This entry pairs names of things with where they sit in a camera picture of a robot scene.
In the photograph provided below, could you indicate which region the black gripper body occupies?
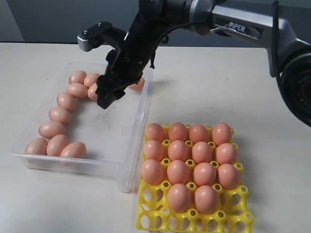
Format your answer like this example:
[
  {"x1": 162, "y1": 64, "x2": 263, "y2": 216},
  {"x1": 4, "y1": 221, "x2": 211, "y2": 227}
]
[{"x1": 105, "y1": 21, "x2": 170, "y2": 84}]

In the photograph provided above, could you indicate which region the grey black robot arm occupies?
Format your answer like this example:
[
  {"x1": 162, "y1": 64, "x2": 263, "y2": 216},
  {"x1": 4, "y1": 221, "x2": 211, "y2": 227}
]
[{"x1": 96, "y1": 0, "x2": 311, "y2": 125}]

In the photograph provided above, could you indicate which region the brown egg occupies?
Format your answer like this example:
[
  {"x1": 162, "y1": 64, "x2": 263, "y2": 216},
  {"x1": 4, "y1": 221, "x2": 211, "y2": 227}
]
[
  {"x1": 57, "y1": 92, "x2": 76, "y2": 111},
  {"x1": 167, "y1": 160, "x2": 190, "y2": 184},
  {"x1": 129, "y1": 78, "x2": 145, "y2": 91},
  {"x1": 193, "y1": 162, "x2": 216, "y2": 186},
  {"x1": 145, "y1": 123, "x2": 165, "y2": 143},
  {"x1": 168, "y1": 140, "x2": 189, "y2": 162},
  {"x1": 189, "y1": 124, "x2": 209, "y2": 144},
  {"x1": 46, "y1": 134, "x2": 69, "y2": 156},
  {"x1": 69, "y1": 70, "x2": 87, "y2": 84},
  {"x1": 141, "y1": 159, "x2": 164, "y2": 185},
  {"x1": 167, "y1": 183, "x2": 191, "y2": 213},
  {"x1": 191, "y1": 141, "x2": 213, "y2": 164},
  {"x1": 38, "y1": 121, "x2": 66, "y2": 139},
  {"x1": 211, "y1": 122, "x2": 232, "y2": 146},
  {"x1": 60, "y1": 141, "x2": 86, "y2": 158},
  {"x1": 87, "y1": 83, "x2": 98, "y2": 100},
  {"x1": 215, "y1": 143, "x2": 238, "y2": 165},
  {"x1": 84, "y1": 73, "x2": 100, "y2": 88},
  {"x1": 49, "y1": 106, "x2": 71, "y2": 124},
  {"x1": 218, "y1": 164, "x2": 240, "y2": 189},
  {"x1": 66, "y1": 83, "x2": 88, "y2": 99},
  {"x1": 168, "y1": 122, "x2": 188, "y2": 142},
  {"x1": 143, "y1": 140, "x2": 165, "y2": 162},
  {"x1": 194, "y1": 185, "x2": 219, "y2": 214},
  {"x1": 25, "y1": 137, "x2": 48, "y2": 155}
]

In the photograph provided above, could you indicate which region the yellow plastic egg tray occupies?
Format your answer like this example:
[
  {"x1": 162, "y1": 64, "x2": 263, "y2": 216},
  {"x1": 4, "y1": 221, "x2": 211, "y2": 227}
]
[{"x1": 136, "y1": 123, "x2": 255, "y2": 233}]

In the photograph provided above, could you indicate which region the clear plastic egg bin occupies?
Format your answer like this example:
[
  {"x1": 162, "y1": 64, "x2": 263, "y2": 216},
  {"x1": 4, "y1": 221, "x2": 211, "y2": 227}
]
[{"x1": 11, "y1": 63, "x2": 153, "y2": 193}]

